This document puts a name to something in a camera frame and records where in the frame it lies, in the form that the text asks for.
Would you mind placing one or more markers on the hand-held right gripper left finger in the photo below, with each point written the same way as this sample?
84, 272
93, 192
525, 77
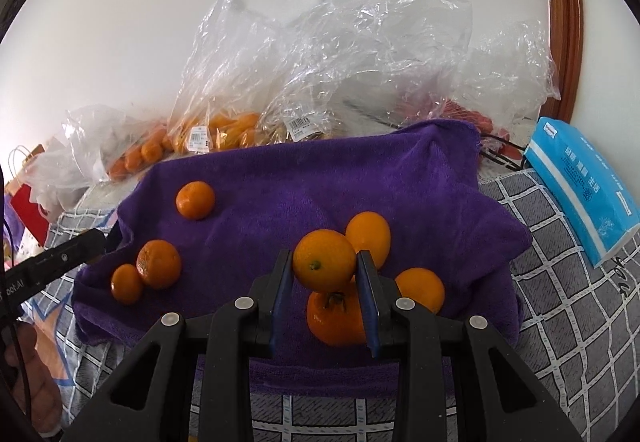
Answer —
281, 302

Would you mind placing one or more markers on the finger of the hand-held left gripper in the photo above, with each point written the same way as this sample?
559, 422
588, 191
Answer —
82, 249

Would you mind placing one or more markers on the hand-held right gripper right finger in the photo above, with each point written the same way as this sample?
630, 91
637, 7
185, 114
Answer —
367, 312

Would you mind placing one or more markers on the large orange with green stem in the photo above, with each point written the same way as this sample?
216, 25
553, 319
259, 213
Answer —
335, 327

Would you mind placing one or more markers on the small mandarin orange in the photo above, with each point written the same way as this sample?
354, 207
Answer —
126, 284

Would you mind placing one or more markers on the round orange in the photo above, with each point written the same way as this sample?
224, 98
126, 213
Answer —
422, 289
324, 260

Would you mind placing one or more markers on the oval yellow-orange citrus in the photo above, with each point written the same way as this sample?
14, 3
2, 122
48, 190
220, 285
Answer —
370, 234

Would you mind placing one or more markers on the person's left hand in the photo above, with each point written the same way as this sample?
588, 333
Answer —
37, 382

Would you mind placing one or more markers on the red paper bag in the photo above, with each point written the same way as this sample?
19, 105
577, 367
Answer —
27, 217

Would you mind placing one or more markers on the white plastic bag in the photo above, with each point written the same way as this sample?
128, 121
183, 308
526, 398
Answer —
55, 177

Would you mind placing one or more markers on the clear bag of mandarins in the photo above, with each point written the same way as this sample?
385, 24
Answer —
135, 152

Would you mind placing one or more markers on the purple towel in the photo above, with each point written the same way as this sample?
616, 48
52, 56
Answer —
280, 182

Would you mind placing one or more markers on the labelled clear fruit bag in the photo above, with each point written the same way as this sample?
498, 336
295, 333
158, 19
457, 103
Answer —
300, 122

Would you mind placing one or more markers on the clear bag of kumquats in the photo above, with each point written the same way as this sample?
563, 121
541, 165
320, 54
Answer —
225, 127

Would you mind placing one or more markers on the blue tissue pack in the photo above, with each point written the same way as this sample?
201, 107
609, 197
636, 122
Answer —
575, 182

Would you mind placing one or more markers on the large crumpled clear bag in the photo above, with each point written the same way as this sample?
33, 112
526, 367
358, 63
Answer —
390, 47

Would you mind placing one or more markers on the crumpled clear plastic bag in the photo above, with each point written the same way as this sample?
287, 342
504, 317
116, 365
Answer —
515, 67

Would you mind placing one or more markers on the brown wooden frame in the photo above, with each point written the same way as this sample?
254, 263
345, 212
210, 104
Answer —
562, 22

